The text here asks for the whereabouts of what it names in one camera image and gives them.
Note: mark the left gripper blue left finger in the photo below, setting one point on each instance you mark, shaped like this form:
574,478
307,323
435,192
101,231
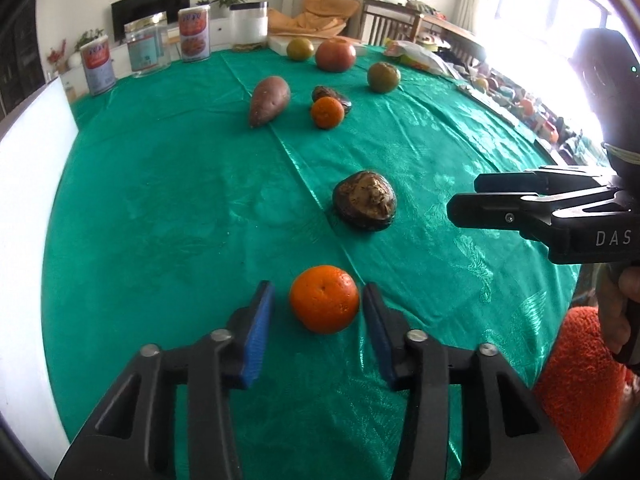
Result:
229,358

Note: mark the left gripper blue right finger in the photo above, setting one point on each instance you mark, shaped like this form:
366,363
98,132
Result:
411,360

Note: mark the orange tangerine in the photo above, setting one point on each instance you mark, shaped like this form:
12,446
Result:
325,299
327,112

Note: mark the dark brown mushroom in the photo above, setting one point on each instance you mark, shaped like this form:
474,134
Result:
322,91
366,201

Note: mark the green brown apple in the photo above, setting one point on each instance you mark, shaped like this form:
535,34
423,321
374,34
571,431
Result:
383,77

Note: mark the purple sweet potato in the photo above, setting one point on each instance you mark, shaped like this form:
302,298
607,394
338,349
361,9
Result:
270,98

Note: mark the large red apple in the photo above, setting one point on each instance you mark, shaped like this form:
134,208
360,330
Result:
335,55

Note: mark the yellow green pear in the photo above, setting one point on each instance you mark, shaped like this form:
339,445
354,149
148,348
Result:
300,49

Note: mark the right hand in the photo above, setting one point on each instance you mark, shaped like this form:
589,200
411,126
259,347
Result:
612,300

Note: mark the green satin tablecloth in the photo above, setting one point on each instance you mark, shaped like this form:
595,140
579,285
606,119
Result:
172,209

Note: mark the fruit bowl on side table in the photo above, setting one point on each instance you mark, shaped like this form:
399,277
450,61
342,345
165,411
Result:
504,92

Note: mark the orange fuzzy sweater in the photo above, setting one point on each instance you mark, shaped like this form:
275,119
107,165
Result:
586,394

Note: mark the white plastic snack bag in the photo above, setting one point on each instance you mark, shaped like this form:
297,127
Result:
413,55

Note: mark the wooden chair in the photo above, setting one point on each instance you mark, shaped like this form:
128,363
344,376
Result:
381,21

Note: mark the white cardboard box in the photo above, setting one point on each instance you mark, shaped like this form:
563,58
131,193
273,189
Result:
36,139

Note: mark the left red label can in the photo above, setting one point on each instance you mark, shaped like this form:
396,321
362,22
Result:
97,64

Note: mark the red label can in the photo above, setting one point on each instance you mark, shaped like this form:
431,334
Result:
97,64
193,25

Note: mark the clear glass jar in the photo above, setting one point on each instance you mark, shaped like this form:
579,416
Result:
147,44

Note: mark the orange lounge chair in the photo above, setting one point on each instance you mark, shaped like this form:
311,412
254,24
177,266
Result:
319,19

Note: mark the right red label can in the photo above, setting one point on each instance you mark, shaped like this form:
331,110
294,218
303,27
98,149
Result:
193,25

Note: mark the white jar black lid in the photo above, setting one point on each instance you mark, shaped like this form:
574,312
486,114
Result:
248,25

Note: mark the red flower vase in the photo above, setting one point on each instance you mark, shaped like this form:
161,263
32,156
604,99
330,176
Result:
56,58

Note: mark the dark display cabinet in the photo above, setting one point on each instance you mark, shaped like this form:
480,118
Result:
21,69

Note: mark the black flat television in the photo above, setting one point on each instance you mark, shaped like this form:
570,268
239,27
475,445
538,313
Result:
127,11

